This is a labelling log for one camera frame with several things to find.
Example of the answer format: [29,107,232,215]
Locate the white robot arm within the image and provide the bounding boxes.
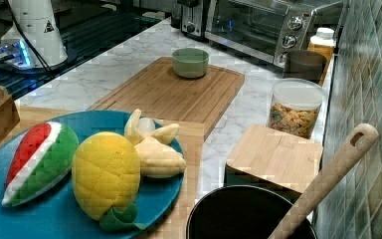
[0,0,68,71]

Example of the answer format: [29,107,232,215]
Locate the bamboo cutting board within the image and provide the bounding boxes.
[91,57,245,136]

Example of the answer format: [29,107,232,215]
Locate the plush peeled banana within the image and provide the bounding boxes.
[124,109,186,178]

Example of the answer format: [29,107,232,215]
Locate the green ceramic bowl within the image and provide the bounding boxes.
[172,48,209,79]

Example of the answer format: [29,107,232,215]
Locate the teal canister with bamboo lid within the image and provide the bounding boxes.
[224,124,323,202]

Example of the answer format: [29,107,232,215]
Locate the silver toaster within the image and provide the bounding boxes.
[177,0,211,41]

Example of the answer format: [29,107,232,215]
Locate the black utensil pot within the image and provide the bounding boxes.
[185,184,318,239]

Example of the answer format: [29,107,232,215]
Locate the clear cereal jar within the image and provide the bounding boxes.
[268,78,323,139]

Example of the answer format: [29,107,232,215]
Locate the silver toaster oven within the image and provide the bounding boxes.
[205,0,344,67]

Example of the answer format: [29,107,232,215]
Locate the dark grey cup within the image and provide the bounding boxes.
[283,50,327,84]

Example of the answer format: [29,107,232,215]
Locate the plush watermelon slice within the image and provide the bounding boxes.
[1,121,79,206]

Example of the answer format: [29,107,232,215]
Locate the orange spice bottle white cap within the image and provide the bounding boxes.
[307,27,335,60]

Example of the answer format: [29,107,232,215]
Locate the wooden spoon handle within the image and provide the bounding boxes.
[268,123,379,239]

